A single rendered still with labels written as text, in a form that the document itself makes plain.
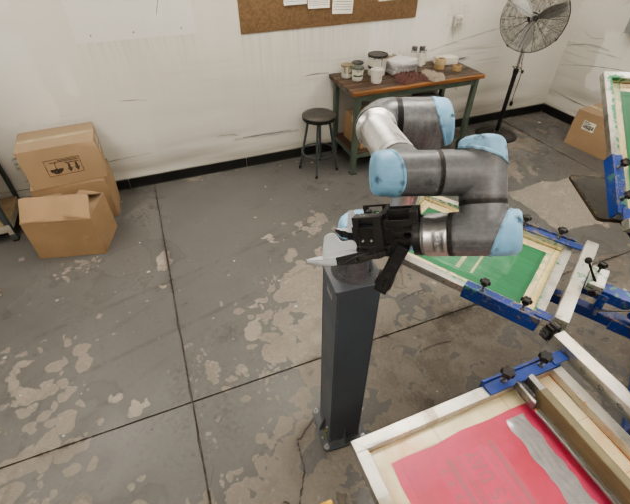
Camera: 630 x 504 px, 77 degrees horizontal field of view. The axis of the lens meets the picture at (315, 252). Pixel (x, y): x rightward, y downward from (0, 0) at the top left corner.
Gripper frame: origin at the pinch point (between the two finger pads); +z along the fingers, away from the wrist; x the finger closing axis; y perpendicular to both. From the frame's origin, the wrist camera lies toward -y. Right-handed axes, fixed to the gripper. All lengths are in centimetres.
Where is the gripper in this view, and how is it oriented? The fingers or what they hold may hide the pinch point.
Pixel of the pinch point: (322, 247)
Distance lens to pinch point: 78.9
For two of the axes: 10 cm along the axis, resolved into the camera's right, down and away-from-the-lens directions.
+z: -9.0, 0.1, 4.4
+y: -1.9, -9.1, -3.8
